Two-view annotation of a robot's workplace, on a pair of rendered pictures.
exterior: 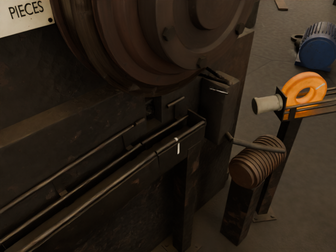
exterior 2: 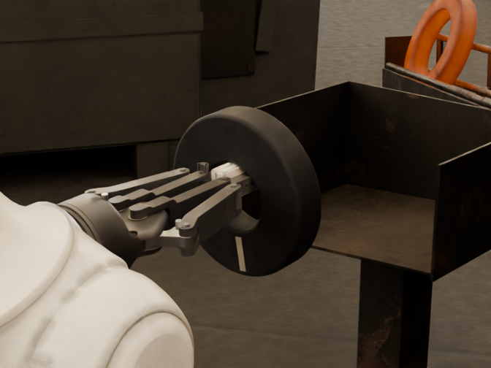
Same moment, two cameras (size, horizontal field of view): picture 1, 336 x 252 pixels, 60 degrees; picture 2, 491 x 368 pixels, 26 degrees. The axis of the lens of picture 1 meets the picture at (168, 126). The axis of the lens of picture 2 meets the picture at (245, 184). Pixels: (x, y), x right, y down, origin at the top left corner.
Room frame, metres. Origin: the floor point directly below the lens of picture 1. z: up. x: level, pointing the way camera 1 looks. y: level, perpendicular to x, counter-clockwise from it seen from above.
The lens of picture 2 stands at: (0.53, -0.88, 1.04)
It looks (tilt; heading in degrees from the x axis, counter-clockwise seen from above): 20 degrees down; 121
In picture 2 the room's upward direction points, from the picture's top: straight up
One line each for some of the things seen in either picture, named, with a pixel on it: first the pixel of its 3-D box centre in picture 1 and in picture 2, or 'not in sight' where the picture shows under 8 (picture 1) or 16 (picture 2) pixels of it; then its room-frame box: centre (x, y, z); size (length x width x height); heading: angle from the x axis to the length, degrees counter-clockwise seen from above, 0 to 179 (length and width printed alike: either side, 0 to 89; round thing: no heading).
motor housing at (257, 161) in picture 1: (248, 194); not in sight; (0.76, -0.34, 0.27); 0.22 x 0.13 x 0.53; 133
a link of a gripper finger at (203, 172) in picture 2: not in sight; (161, 202); (0.04, -0.18, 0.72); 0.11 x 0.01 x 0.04; 80
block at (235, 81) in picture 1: (216, 108); not in sight; (0.80, -0.17, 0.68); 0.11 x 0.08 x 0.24; 43
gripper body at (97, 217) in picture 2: not in sight; (111, 233); (0.04, -0.25, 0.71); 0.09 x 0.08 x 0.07; 78
